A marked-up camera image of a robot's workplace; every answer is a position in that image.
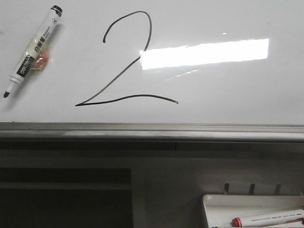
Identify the black white whiteboard marker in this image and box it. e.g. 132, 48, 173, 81
3, 5, 63, 98

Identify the white metal marker tray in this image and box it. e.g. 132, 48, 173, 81
202, 194, 304, 228

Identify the white whiteboard with grey frame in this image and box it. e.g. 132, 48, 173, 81
0, 0, 304, 141

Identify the red capped whiteboard marker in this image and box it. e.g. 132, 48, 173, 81
231, 209, 304, 227

